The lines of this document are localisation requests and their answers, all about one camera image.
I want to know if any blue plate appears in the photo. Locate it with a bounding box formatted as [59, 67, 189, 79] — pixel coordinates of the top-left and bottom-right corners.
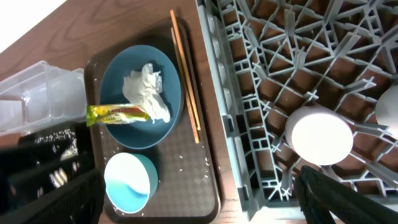
[99, 45, 184, 149]

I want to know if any grey dishwasher rack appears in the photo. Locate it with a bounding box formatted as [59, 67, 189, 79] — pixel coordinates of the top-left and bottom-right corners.
[197, 0, 397, 219]

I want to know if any wooden chopstick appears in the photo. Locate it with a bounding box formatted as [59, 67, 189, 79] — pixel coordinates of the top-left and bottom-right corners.
[170, 27, 200, 144]
[170, 9, 201, 131]

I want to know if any yellow green snack wrapper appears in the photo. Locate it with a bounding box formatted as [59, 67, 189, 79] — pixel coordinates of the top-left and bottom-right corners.
[86, 104, 150, 126]

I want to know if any brown serving tray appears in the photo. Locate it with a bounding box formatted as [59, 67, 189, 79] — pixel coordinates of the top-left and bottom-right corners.
[84, 19, 221, 223]

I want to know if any pile of rice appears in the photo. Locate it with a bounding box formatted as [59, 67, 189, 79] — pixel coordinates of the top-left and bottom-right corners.
[34, 128, 78, 189]

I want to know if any black plastic tray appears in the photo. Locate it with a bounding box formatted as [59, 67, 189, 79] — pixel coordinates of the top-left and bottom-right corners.
[1, 123, 95, 213]

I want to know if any white green cup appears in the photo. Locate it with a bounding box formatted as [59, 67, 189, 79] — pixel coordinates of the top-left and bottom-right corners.
[375, 85, 398, 139]

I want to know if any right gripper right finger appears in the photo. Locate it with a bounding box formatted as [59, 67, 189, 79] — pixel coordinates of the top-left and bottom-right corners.
[294, 166, 397, 224]

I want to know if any clear plastic bin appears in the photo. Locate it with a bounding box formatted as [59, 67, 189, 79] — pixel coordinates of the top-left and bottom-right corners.
[1, 61, 87, 136]

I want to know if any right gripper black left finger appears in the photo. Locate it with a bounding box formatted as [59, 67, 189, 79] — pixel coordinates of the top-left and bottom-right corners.
[1, 169, 105, 224]

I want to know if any white napkin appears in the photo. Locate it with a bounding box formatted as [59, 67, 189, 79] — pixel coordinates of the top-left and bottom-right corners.
[122, 63, 171, 123]

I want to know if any light blue rice bowl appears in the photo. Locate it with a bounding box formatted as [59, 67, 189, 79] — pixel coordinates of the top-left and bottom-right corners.
[104, 152, 159, 214]

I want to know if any pink cup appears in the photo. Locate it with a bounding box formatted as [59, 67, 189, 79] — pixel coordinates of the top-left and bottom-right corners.
[285, 106, 354, 166]

